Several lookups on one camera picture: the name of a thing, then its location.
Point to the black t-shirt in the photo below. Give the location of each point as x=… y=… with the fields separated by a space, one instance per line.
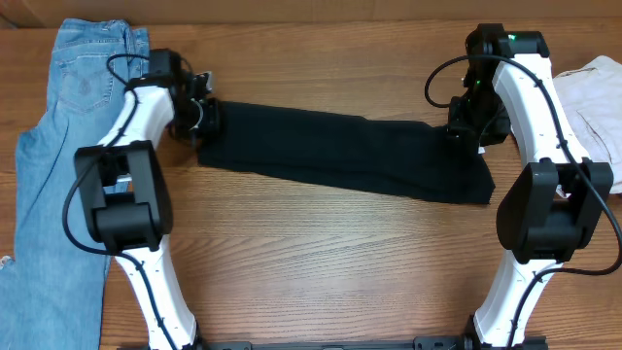
x=402 y=158

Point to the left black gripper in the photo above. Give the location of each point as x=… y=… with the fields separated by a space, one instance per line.
x=210 y=124

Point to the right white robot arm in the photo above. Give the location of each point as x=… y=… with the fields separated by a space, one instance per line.
x=553 y=207

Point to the blue denim jeans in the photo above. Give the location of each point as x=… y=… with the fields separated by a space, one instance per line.
x=52 y=292

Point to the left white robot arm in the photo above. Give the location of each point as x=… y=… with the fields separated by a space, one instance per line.
x=125 y=200

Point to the beige cargo shorts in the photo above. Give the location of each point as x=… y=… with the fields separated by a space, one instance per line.
x=591 y=99

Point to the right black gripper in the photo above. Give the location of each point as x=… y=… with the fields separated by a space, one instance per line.
x=496 y=133

